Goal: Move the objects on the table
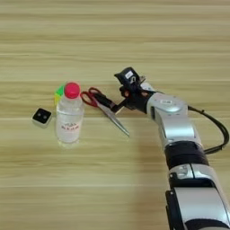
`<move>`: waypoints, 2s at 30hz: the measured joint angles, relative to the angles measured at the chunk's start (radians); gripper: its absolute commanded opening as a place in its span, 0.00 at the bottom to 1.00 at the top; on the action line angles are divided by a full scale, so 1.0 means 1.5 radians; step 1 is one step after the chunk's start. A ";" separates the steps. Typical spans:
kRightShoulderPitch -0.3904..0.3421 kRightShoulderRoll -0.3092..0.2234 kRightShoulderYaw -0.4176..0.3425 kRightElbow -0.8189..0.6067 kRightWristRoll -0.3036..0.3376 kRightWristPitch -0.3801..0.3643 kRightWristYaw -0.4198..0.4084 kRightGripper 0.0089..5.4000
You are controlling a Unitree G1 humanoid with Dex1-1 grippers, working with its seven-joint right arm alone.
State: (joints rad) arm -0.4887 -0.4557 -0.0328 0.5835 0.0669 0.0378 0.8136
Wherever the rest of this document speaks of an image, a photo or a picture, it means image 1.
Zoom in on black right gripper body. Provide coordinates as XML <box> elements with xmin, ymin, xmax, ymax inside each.
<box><xmin>119</xmin><ymin>81</ymin><xmax>157</xmax><ymax>114</ymax></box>

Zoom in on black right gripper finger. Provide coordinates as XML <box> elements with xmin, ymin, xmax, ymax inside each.
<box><xmin>93</xmin><ymin>93</ymin><xmax>118</xmax><ymax>110</ymax></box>
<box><xmin>111</xmin><ymin>100</ymin><xmax>128</xmax><ymax>115</ymax></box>

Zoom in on red-handled scissors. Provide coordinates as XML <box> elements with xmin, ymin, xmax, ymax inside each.
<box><xmin>80</xmin><ymin>86</ymin><xmax>131</xmax><ymax>138</ymax></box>

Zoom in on clear bottle with red cap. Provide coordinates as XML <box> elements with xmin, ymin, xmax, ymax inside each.
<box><xmin>55</xmin><ymin>82</ymin><xmax>85</xmax><ymax>148</ymax></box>

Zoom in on small white box black face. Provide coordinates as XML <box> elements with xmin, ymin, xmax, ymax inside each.
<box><xmin>31</xmin><ymin>107</ymin><xmax>53</xmax><ymax>129</ymax></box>

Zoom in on white remote control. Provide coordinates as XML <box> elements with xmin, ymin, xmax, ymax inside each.
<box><xmin>139</xmin><ymin>82</ymin><xmax>156</xmax><ymax>93</ymax></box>

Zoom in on black box with white label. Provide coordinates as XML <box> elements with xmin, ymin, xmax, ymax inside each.
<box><xmin>113</xmin><ymin>66</ymin><xmax>142</xmax><ymax>88</ymax></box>

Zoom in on multicoloured puzzle cube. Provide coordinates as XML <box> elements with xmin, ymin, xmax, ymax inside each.
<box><xmin>53</xmin><ymin>84</ymin><xmax>66</xmax><ymax>106</ymax></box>

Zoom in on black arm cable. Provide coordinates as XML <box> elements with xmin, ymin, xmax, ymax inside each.
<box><xmin>188</xmin><ymin>105</ymin><xmax>230</xmax><ymax>155</ymax></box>

